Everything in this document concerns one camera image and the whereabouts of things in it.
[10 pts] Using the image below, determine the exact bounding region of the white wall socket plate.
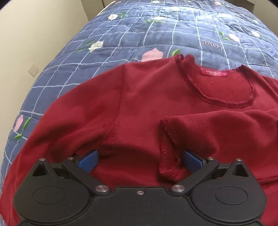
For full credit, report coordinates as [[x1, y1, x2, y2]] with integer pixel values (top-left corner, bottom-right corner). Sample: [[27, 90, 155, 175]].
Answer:
[[28, 63, 39, 77]]

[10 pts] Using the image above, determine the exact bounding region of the blue plaid floral quilt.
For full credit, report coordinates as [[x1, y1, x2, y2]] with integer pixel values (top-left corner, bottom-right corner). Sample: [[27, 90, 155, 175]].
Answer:
[[0, 0, 278, 174]]

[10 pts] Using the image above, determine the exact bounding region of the dark red long-sleeve sweater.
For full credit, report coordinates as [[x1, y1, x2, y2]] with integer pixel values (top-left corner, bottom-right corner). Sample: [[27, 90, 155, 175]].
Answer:
[[1, 55, 277, 225]]

